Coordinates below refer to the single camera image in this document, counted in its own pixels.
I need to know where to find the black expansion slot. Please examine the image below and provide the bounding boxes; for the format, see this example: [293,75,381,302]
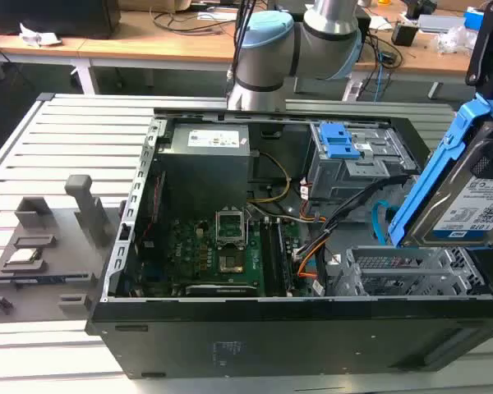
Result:
[184,282,260,298]

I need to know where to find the flat grey device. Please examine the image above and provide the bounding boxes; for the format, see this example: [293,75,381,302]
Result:
[417,14,468,32]

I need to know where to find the white power strip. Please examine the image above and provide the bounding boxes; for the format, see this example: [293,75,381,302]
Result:
[342,79,365,103]

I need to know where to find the square chipset chip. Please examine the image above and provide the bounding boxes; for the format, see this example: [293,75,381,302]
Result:
[219,252,246,275]

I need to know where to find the black disk wire bundle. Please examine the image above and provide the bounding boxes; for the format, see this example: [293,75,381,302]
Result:
[293,176,416,260]

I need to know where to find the grey parts rack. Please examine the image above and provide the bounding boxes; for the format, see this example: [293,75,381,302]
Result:
[0,174,121,326]

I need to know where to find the small black cube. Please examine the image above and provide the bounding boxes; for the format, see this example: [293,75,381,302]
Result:
[391,22,417,48]

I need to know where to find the black desk cables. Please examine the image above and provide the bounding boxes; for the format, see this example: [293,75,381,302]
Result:
[150,4,239,37]

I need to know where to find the large black box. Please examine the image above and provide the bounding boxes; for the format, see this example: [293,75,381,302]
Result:
[0,0,122,40]

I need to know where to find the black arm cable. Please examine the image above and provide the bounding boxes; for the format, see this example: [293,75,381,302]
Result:
[228,0,260,98]

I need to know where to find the yellow power wires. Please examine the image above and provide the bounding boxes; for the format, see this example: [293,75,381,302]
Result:
[246,151,293,204]

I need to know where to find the grey power supply unit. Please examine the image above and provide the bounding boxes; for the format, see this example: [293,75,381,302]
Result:
[158,122,258,215]

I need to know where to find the black RAM slot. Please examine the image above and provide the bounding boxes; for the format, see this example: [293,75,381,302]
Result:
[275,219,293,296]
[259,219,277,296]

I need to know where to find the metal socket cover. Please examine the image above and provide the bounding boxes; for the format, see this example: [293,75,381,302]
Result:
[216,209,247,250]

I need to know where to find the orange wire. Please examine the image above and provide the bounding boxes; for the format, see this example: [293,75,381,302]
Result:
[297,241,328,285]

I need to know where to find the blue disk wire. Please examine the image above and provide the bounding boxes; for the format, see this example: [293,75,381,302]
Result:
[371,199,396,248]

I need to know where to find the wooden desk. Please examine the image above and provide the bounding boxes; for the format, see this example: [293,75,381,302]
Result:
[0,7,493,76]

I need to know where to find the blue drive cage latch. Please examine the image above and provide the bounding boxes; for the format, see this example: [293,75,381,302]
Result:
[318,121,361,161]

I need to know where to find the CPU socket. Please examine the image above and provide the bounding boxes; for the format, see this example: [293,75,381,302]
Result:
[215,208,247,250]

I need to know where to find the metal drive cage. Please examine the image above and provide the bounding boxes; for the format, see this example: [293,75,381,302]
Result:
[306,121,422,203]

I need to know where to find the blue box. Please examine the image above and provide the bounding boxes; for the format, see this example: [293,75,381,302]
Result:
[463,6,491,29]

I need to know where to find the black PC case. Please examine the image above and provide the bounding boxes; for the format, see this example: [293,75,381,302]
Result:
[85,107,493,381]

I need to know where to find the metal disk bay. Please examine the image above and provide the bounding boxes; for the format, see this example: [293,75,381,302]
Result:
[326,245,493,298]

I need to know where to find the blue hanging cable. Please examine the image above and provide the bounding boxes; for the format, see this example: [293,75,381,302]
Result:
[372,51,394,103]

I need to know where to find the clear plastic bag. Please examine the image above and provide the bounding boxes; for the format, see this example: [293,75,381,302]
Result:
[434,24,480,55]

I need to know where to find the crumpled white paper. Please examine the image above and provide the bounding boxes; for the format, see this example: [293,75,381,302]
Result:
[18,22,63,47]

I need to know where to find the hard disk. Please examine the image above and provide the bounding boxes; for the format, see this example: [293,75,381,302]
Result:
[387,93,493,250]

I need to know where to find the dark RAM stick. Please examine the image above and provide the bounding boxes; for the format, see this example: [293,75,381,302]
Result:
[0,275,67,285]

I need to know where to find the green motherboard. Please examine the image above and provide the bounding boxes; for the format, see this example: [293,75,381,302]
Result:
[139,213,313,297]

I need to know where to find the silver CPU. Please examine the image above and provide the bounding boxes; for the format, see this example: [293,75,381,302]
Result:
[7,248,39,264]

